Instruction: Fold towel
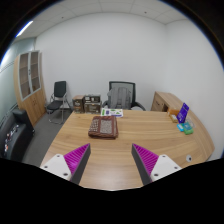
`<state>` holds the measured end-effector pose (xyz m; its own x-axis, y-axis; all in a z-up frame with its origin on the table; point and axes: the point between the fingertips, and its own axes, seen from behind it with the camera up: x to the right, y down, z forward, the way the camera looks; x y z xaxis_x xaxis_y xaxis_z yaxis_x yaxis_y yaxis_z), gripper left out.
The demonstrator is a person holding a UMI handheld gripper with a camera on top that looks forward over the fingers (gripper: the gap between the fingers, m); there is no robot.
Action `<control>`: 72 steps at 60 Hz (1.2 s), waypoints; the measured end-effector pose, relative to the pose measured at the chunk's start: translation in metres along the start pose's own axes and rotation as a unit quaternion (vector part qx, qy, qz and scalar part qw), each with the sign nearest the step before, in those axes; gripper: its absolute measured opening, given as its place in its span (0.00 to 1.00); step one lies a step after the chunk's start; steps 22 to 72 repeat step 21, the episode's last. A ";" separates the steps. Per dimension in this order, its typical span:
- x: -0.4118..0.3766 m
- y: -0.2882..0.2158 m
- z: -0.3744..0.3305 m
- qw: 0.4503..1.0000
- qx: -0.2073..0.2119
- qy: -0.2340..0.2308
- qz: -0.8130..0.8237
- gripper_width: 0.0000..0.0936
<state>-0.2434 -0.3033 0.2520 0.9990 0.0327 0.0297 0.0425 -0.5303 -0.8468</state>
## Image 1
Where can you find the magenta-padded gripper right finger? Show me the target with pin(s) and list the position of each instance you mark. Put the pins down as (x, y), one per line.
(145, 160)

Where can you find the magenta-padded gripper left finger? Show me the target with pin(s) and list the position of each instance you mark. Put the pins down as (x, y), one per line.
(77, 159)

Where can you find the brown patterned towel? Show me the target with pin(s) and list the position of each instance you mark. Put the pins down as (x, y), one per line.
(104, 127)

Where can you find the white round desk grommet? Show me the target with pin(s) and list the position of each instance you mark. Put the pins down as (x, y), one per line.
(189, 158)

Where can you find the small tan box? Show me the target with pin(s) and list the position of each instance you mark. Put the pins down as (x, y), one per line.
(172, 116)

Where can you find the small green box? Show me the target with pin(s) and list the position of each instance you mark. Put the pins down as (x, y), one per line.
(188, 129)

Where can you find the brown cardboard box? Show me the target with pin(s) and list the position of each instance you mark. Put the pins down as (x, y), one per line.
(78, 105)

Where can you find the white sticker sheet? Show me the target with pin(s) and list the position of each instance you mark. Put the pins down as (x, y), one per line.
(112, 112)

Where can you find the purple standing sign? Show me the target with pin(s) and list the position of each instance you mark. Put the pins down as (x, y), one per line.
(182, 113)

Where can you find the low wooden drawer cabinet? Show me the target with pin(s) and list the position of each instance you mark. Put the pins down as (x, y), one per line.
(163, 101)

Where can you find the black sofa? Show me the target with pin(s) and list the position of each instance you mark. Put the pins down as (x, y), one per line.
(15, 136)

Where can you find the grey backpack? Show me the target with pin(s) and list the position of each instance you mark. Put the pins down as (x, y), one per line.
(119, 97)

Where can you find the black mesh office chair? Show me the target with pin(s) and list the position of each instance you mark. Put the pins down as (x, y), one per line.
(132, 90)

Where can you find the wooden cabinet with glass doors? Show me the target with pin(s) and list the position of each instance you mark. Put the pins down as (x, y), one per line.
(33, 103)

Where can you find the black visitor chair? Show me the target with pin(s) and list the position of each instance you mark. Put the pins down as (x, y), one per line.
(60, 89)

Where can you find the ceiling light strip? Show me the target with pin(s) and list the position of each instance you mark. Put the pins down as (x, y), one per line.
(24, 29)

